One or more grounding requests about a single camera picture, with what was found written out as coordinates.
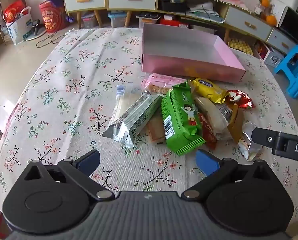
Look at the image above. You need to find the pink cardboard box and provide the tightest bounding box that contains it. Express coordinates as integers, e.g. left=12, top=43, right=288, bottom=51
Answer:
left=141, top=23, right=247, bottom=83

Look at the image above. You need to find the red shiny snack packet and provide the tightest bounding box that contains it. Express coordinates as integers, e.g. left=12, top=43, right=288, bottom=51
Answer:
left=225, top=89, right=255, bottom=109

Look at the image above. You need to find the white printed box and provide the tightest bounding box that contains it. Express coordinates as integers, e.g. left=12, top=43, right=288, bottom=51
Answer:
left=264, top=51, right=285, bottom=68

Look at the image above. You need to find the clear white bread packet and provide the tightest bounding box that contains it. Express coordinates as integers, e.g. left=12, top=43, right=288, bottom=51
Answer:
left=113, top=84, right=134, bottom=123

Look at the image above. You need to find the low wooden cabinet with drawers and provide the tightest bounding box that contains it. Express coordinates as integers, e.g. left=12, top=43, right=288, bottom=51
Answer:
left=159, top=0, right=298, bottom=55

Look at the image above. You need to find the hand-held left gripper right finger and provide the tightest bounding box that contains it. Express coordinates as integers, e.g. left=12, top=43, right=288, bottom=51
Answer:
left=180, top=149, right=280, bottom=202

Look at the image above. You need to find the black front microwave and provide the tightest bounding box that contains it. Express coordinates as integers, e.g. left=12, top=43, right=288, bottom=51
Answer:
left=279, top=5, right=298, bottom=43

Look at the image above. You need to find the blue plastic stool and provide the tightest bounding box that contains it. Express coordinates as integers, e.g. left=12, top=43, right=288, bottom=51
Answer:
left=274, top=42, right=298, bottom=100

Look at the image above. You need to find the white paper bag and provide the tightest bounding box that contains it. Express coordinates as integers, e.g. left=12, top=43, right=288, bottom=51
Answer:
left=6, top=6, right=34, bottom=45

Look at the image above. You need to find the green snack packet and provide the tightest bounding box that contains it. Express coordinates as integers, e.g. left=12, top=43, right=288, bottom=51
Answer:
left=161, top=81, right=206, bottom=156

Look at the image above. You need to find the clear plastic storage box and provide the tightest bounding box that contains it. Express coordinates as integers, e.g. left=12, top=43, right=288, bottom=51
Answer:
left=81, top=12, right=99, bottom=29
left=136, top=14, right=162, bottom=29
left=108, top=11, right=127, bottom=28

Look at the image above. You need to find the brown snack packet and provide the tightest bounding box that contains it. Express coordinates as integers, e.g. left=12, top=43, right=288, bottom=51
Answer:
left=226, top=104, right=244, bottom=143

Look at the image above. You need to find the black floor cable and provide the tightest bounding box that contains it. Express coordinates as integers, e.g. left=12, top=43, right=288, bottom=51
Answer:
left=36, top=30, right=67, bottom=48

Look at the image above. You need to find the clear orange cracker packet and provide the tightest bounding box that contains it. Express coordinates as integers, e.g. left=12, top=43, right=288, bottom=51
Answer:
left=146, top=116, right=167, bottom=145

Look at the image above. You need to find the floral tablecloth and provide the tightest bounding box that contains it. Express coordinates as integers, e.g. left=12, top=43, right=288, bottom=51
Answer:
left=0, top=27, right=298, bottom=240

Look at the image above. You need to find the pink snack packet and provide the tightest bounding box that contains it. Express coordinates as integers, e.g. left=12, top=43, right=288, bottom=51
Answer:
left=141, top=74, right=189, bottom=95

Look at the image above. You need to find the clear white bun packet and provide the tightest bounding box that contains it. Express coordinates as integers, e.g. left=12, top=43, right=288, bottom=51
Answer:
left=195, top=97, right=233, bottom=140

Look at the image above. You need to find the red box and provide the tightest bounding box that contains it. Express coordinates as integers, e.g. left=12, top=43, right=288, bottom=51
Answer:
left=161, top=15, right=189, bottom=28

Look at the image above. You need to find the tray of yellow balls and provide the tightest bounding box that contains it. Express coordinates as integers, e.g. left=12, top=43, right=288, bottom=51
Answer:
left=227, top=38, right=254, bottom=55

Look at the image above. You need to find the red strip snack packet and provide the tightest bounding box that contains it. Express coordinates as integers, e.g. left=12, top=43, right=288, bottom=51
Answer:
left=198, top=112, right=218, bottom=150

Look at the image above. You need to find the red gift bag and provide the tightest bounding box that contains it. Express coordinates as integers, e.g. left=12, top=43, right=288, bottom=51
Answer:
left=3, top=0, right=27, bottom=23

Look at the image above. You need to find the large red round bag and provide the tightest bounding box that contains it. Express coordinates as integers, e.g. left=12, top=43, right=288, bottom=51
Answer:
left=38, top=1, right=66, bottom=33

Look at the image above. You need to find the silver white snack packet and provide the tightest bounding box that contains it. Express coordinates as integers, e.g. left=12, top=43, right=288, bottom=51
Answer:
left=237, top=121, right=264, bottom=162

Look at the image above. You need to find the yellow snack packet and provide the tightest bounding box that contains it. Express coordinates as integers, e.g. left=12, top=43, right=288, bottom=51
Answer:
left=190, top=77, right=228, bottom=104

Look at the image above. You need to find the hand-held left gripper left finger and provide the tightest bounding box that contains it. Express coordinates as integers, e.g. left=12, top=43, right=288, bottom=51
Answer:
left=13, top=149, right=116, bottom=202

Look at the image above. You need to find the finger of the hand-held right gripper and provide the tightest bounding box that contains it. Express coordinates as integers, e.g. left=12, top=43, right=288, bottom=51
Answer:
left=251, top=127, right=277, bottom=147

